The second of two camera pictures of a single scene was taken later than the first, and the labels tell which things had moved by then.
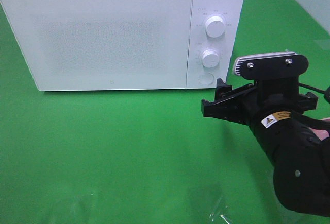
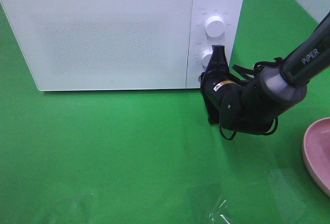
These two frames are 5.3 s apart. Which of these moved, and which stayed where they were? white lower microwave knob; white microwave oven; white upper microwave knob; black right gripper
Moved: black right gripper
Stayed: white microwave oven; white upper microwave knob; white lower microwave knob
